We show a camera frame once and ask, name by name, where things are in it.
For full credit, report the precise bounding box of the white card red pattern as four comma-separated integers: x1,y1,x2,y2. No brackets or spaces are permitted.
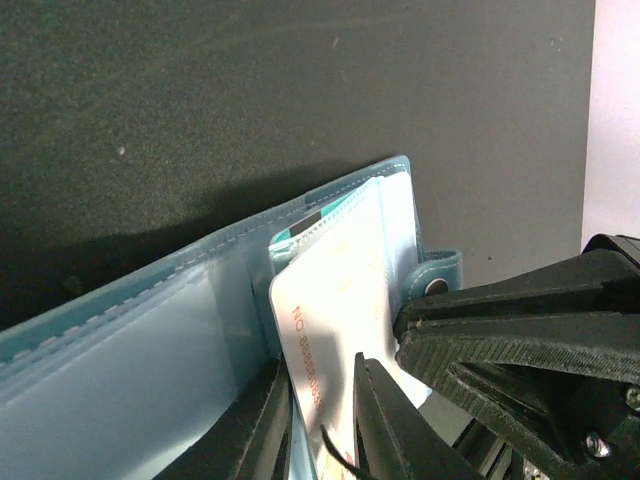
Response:
269,179,401,480

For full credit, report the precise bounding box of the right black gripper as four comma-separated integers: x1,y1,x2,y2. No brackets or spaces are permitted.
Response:
394,234,639,345

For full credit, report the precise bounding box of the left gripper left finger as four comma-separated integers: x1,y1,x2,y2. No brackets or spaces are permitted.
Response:
156,357,292,480

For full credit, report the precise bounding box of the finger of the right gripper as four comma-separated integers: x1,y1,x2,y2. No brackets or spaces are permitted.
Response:
397,312,639,479

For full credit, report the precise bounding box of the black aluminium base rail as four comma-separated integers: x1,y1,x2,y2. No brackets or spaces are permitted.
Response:
452,419,547,480

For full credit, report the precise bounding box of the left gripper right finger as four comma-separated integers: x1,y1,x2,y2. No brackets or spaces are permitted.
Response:
354,353,482,480

